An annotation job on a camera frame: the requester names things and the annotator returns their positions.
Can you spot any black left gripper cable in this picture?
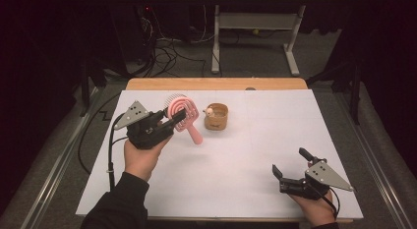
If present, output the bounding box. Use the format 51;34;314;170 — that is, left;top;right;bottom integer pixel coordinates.
77;90;130;192

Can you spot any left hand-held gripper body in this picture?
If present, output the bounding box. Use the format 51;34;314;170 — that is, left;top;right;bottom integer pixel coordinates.
112;100;175;150

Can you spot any white sheet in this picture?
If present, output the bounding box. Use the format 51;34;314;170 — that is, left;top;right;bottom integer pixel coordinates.
76;89;364;220

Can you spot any bundle of black floor cables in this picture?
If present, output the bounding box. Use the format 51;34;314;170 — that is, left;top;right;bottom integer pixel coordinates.
140;6;214;80

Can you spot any dark metal stand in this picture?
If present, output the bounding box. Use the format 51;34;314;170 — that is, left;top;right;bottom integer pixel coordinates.
307;56;362;126
79;56;107;118

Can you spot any white metal desk frame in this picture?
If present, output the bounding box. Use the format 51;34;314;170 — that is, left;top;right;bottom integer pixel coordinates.
203;0;349;77

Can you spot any metal floor rail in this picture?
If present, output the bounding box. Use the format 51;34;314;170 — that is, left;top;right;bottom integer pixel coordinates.
19;87;101;229
333;90;417;229

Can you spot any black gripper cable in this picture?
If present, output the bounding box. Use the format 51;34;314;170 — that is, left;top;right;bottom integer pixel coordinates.
313;183;341;220
77;90;130;192

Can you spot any person's right hand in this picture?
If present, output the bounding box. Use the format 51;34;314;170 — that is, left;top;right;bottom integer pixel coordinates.
289;190;336;228

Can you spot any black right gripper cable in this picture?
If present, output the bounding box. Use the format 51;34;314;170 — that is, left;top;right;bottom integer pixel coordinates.
313;183;341;220

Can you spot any pink hairbrush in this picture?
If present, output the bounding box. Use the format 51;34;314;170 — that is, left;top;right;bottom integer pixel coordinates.
162;93;205;145

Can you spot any person's left hand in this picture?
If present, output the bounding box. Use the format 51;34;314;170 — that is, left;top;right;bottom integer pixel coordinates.
123;135;173;183

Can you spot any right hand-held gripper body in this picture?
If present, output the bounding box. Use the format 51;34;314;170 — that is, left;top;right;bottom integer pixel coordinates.
279;157;355;201

